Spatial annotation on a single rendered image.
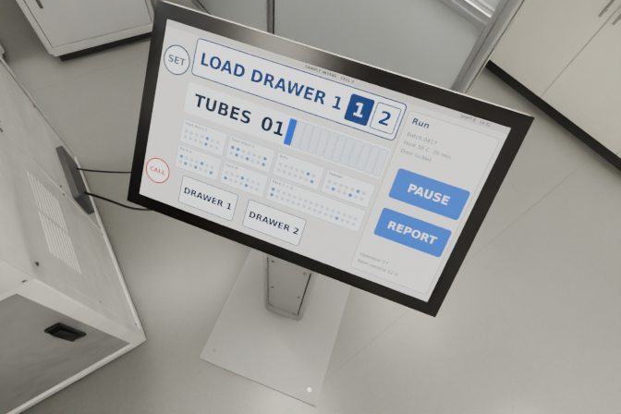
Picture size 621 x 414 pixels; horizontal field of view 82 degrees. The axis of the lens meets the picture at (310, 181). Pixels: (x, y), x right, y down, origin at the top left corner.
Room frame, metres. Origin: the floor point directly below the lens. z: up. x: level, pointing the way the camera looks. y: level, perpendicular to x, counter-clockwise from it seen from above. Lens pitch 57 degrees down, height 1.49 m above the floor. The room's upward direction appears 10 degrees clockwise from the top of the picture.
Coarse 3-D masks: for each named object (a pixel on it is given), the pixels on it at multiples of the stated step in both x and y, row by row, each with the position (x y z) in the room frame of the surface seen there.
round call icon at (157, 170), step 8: (152, 160) 0.29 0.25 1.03; (160, 160) 0.29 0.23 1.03; (144, 168) 0.28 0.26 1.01; (152, 168) 0.28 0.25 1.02; (160, 168) 0.28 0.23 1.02; (168, 168) 0.28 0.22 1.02; (144, 176) 0.27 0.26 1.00; (152, 176) 0.27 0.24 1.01; (160, 176) 0.27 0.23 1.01; (168, 176) 0.27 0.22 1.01; (160, 184) 0.26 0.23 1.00; (168, 184) 0.26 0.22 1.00
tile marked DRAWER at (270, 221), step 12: (252, 204) 0.25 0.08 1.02; (264, 204) 0.25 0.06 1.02; (252, 216) 0.24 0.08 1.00; (264, 216) 0.24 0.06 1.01; (276, 216) 0.24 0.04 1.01; (288, 216) 0.24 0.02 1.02; (252, 228) 0.22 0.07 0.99; (264, 228) 0.22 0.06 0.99; (276, 228) 0.22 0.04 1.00; (288, 228) 0.23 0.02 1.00; (300, 228) 0.23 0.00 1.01; (288, 240) 0.21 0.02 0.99; (300, 240) 0.21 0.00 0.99
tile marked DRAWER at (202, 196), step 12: (192, 180) 0.27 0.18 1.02; (180, 192) 0.25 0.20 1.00; (192, 192) 0.26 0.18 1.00; (204, 192) 0.26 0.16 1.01; (216, 192) 0.26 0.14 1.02; (228, 192) 0.26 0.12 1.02; (192, 204) 0.24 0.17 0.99; (204, 204) 0.24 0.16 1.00; (216, 204) 0.24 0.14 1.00; (228, 204) 0.25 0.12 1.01; (228, 216) 0.23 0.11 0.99
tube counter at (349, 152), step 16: (272, 112) 0.34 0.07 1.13; (272, 128) 0.32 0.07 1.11; (288, 128) 0.32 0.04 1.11; (304, 128) 0.32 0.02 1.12; (320, 128) 0.33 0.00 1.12; (288, 144) 0.31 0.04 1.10; (304, 144) 0.31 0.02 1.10; (320, 144) 0.31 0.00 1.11; (336, 144) 0.31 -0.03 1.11; (352, 144) 0.31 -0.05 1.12; (368, 144) 0.31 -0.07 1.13; (336, 160) 0.30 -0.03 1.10; (352, 160) 0.30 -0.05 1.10; (368, 160) 0.30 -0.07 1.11; (384, 160) 0.30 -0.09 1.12
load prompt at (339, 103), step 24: (216, 48) 0.39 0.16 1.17; (192, 72) 0.37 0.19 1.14; (216, 72) 0.37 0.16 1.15; (240, 72) 0.37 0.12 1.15; (264, 72) 0.37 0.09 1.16; (288, 72) 0.37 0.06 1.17; (264, 96) 0.35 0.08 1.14; (288, 96) 0.35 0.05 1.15; (312, 96) 0.35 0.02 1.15; (336, 96) 0.35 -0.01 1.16; (360, 96) 0.35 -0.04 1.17; (336, 120) 0.33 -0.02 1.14; (360, 120) 0.33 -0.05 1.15; (384, 120) 0.33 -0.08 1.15
